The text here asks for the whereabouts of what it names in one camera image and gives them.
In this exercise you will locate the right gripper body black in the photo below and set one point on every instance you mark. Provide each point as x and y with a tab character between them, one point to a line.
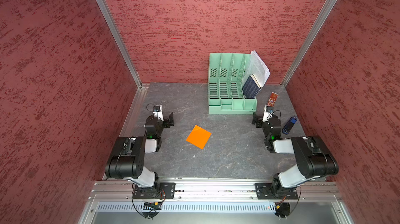
259	122

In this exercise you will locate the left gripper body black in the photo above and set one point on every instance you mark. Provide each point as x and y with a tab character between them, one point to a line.
167	122

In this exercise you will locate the orange square paper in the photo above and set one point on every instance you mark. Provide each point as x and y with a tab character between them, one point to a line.
198	137

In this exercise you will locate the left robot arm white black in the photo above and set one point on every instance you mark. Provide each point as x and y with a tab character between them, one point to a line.
126	161

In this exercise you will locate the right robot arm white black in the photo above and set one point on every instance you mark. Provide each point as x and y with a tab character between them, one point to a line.
313	160

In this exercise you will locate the small red box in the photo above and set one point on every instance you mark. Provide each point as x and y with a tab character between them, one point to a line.
272	99

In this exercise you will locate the dark blue notebook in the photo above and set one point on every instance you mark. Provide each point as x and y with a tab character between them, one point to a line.
251	87

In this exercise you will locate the white paper sheets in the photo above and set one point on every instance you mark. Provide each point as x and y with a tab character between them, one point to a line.
256	66

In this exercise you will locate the green file organizer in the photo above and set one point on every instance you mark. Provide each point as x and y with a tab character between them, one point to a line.
225	76

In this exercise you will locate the left base circuit board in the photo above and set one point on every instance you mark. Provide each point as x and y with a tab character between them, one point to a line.
152	206

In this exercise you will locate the base circuit board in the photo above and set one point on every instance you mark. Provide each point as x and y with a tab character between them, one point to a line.
152	206
282	210

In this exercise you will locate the right base circuit board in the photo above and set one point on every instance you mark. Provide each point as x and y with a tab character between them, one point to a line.
282	210

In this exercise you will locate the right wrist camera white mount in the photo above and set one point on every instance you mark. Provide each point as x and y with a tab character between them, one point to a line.
268	113

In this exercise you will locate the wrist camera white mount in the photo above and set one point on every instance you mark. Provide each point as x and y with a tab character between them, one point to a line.
158	112
268	113

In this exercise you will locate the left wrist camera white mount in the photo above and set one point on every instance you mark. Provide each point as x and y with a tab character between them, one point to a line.
158	112

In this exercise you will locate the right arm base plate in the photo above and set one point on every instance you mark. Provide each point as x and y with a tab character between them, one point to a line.
272	191

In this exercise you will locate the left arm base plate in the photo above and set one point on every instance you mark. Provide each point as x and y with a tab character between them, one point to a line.
160	191

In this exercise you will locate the front aluminium rail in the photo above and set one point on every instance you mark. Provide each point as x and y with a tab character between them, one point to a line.
217	190

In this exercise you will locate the left aluminium frame post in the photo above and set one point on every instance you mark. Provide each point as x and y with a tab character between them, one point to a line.
104	8

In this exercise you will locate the aluminium frame post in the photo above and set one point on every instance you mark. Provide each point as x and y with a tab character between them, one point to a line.
312	34
104	8

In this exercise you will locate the right aluminium frame post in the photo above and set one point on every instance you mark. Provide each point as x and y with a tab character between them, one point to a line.
312	34

